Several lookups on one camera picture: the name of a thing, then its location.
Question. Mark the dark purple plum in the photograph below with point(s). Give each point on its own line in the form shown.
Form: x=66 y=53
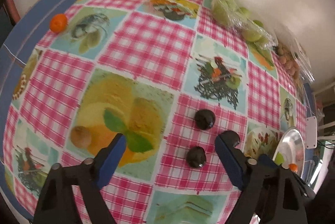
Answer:
x=195 y=157
x=205 y=119
x=233 y=139

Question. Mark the small brown kiwi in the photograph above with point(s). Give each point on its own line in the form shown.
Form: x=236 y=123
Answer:
x=81 y=136

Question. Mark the white power strip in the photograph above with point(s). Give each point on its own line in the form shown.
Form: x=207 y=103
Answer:
x=311 y=132

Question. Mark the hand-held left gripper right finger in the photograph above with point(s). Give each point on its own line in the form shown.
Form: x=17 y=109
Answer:
x=230 y=161

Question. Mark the pink checkered printed tablecloth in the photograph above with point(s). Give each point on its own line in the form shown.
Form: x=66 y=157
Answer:
x=146 y=46

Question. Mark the round steel plate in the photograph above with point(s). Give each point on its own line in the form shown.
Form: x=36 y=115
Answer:
x=293 y=142

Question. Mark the red brown chair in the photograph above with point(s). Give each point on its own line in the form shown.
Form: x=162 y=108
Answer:
x=11 y=9

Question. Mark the pack of green apples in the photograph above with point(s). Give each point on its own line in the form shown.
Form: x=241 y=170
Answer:
x=225 y=8

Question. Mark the small orange tangerine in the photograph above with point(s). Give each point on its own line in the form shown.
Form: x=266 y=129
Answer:
x=59 y=22

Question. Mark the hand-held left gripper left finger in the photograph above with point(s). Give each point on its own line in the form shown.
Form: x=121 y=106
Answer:
x=110 y=161

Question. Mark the large orange tangerine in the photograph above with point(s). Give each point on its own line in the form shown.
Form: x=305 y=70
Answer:
x=293 y=167

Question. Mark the large green guava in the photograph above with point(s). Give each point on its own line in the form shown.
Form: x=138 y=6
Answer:
x=279 y=158

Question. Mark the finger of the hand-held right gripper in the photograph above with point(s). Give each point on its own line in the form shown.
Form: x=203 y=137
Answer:
x=306 y=188
x=267 y=159

